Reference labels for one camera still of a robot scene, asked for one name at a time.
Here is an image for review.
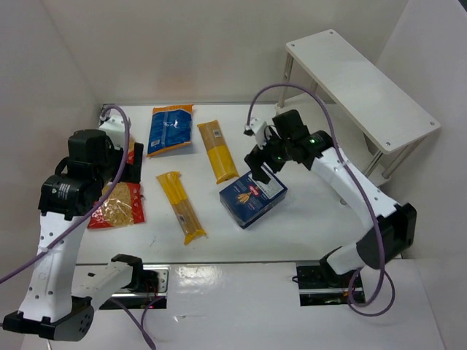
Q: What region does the yellow spaghetti pack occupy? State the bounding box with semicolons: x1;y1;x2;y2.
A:
156;171;207;245
198;120;239;184

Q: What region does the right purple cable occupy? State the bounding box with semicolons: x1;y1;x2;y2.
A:
247;82;395;316

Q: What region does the red macaroni bag upper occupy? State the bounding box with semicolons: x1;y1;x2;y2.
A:
126;136;135;164

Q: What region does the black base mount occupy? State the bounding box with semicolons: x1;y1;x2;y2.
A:
291;261;354;307
112;264;169;310

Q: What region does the blue orange pasta bag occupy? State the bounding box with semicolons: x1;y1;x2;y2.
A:
147;104;193;158

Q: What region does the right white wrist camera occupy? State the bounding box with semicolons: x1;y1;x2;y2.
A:
244;118;272;149

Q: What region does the aluminium rail left edge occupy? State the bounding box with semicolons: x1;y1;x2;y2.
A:
99;104;111;122

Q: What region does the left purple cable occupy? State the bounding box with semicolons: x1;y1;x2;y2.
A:
0;104;158;350

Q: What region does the red macaroni bag lower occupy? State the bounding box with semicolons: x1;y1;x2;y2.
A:
88;182;145;230

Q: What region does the white two-tier shelf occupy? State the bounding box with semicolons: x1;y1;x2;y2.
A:
282;29;440;186

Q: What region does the red macaroni bag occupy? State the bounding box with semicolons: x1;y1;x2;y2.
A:
126;136;135;164
88;182;145;230

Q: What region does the dark blue pasta box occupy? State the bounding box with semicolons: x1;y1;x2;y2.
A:
219;166;287;229

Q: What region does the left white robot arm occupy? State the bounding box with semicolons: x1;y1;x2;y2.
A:
1;129;143;342

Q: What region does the yellow spaghetti pack left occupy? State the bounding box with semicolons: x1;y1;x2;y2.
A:
156;171;207;245

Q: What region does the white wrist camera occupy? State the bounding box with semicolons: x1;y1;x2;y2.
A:
244;118;272;149
99;115;126;149

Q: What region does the yellow spaghetti pack right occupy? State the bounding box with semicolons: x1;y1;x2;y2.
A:
198;120;239;184

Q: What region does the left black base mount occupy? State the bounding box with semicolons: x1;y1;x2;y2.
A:
112;264;169;310

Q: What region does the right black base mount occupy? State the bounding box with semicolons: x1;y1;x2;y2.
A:
291;261;354;307

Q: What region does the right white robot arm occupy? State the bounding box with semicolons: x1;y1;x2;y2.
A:
244;109;417;286

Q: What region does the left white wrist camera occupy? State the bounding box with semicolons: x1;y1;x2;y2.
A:
99;115;126;149

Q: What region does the purple cable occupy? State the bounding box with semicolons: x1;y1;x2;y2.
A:
247;82;395;316
0;104;158;350

